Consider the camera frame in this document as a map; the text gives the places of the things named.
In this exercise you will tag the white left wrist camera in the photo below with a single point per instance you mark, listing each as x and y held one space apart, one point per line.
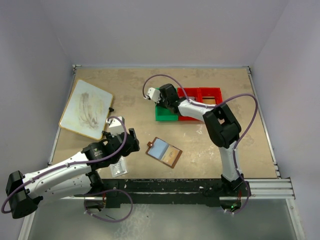
115 125

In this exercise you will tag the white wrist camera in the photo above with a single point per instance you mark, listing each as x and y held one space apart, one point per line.
153 94
115 125

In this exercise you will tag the green plastic bin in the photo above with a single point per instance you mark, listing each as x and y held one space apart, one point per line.
164 115

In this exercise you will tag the red bin right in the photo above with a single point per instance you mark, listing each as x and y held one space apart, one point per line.
211 92

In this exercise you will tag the metal corner bracket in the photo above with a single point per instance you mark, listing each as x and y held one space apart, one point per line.
75 67

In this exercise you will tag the gold VIP credit card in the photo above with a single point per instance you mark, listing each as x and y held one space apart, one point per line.
170 155

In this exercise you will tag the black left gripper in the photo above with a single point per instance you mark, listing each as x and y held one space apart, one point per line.
134 147

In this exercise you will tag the white board yellow rim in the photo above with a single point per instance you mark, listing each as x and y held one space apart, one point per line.
87 110

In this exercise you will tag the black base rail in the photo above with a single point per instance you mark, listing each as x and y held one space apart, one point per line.
211 192

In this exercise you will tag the brown leather card holder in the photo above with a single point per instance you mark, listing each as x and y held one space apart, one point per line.
157 148

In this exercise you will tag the gold card in bin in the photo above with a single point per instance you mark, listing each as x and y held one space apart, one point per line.
209 100

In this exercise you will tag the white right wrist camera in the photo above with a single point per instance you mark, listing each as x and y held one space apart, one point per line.
153 94

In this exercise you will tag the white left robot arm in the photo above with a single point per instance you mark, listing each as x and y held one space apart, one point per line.
75 176

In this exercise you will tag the clear plastic packet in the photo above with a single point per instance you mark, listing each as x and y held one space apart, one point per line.
120 168

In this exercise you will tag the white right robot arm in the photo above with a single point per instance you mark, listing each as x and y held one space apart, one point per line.
222 126

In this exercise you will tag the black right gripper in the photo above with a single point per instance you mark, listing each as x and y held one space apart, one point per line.
160 103

